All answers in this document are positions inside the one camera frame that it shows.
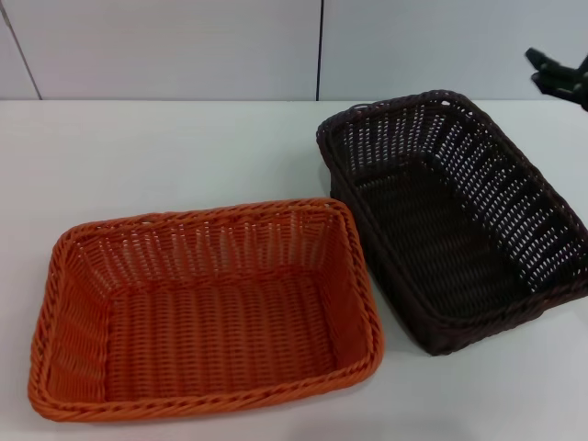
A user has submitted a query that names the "dark brown woven wicker basket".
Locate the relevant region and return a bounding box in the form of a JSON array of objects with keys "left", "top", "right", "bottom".
[{"left": 315, "top": 89, "right": 588, "bottom": 356}]

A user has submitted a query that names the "orange woven wicker basket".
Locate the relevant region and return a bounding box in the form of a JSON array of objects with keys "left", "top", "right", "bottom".
[{"left": 27, "top": 197, "right": 386, "bottom": 420}]

